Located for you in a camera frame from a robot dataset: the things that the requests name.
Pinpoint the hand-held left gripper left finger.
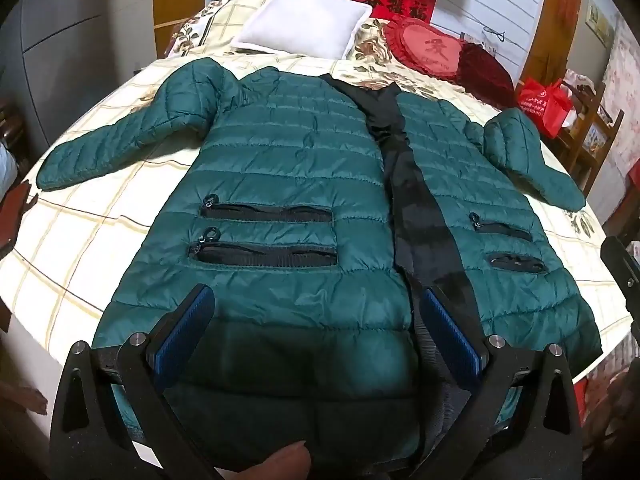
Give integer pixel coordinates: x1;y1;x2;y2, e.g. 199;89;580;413
49;283;222;480

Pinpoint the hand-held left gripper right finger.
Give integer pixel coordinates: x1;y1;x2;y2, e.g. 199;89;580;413
409;286;584;480

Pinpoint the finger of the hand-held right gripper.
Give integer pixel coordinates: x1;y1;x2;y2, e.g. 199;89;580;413
601;235;640;321

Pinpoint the green puffer jacket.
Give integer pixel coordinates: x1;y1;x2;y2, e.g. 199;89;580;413
36;57;603;480

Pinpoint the person's left hand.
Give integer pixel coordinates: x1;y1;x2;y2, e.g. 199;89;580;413
250;440;313;480

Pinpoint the wooden chair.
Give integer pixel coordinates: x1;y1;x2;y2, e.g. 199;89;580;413
552;67;626;191

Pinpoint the floral checked bed sheet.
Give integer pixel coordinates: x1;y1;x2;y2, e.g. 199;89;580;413
0;0;640;396

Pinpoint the red gift bag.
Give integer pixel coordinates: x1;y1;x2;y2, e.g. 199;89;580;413
515;77;573;139

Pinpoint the floral cloth cover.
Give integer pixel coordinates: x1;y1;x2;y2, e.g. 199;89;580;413
600;20;640;171

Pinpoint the person's foot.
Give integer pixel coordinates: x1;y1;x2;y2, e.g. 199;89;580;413
0;380;49;416

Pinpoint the dark red velvet cushion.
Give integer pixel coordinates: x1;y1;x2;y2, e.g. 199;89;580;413
455;42;518;111

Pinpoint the red heart-shaped cushion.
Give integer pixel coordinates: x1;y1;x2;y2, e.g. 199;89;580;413
382;17;476;82

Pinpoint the white pillow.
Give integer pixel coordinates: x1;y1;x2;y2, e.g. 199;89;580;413
231;0;373;60

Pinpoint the small wall picture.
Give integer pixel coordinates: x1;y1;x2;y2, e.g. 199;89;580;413
585;0;616;47

